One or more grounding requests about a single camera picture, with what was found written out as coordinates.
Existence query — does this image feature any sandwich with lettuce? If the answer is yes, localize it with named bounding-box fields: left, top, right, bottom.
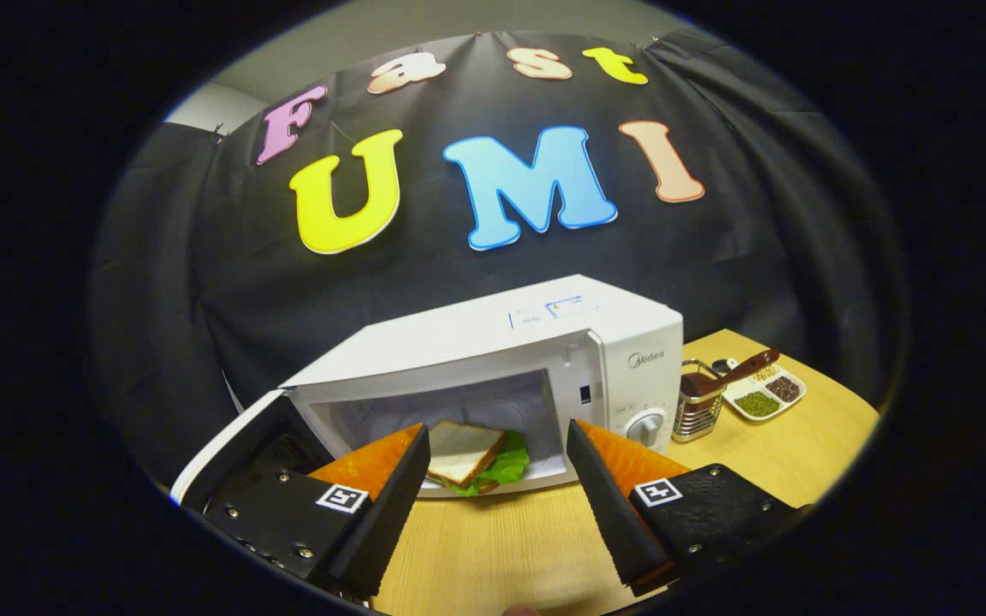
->
left=425, top=419, right=532, bottom=497

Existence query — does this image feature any white divided dish of beans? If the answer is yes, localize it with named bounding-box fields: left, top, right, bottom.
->
left=720, top=364, right=807, bottom=422

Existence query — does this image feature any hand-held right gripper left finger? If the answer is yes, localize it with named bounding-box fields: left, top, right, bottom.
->
left=202, top=423, right=432, bottom=598

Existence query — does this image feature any black backdrop cloth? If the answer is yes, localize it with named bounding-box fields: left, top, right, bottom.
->
left=91, top=30, right=909, bottom=489

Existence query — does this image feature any white microwave oven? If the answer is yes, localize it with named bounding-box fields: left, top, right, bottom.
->
left=169, top=274, right=685, bottom=514

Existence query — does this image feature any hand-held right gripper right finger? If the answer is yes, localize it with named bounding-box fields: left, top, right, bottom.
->
left=566, top=419, right=802, bottom=598

